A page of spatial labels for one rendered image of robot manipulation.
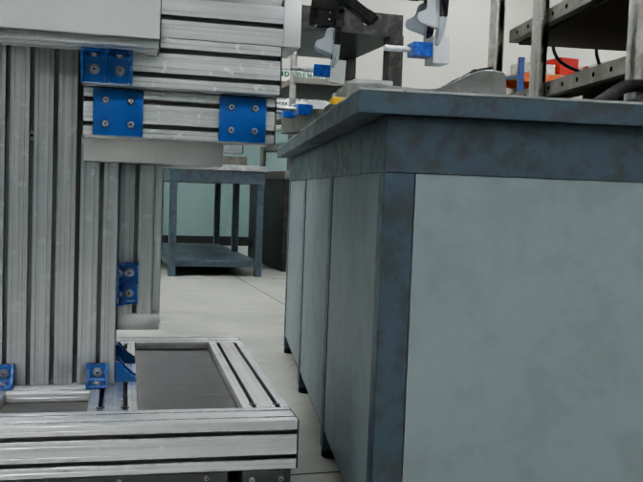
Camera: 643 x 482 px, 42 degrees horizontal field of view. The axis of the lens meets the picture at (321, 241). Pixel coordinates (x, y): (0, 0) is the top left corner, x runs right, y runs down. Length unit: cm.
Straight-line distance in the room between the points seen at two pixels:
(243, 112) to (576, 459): 86
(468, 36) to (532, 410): 900
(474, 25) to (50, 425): 920
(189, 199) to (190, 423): 771
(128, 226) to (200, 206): 738
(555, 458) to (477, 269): 34
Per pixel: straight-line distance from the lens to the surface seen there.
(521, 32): 329
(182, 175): 593
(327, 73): 204
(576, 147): 142
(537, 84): 299
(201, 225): 918
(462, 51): 1022
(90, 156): 168
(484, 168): 136
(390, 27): 684
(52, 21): 145
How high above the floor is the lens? 64
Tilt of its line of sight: 3 degrees down
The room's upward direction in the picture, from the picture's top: 2 degrees clockwise
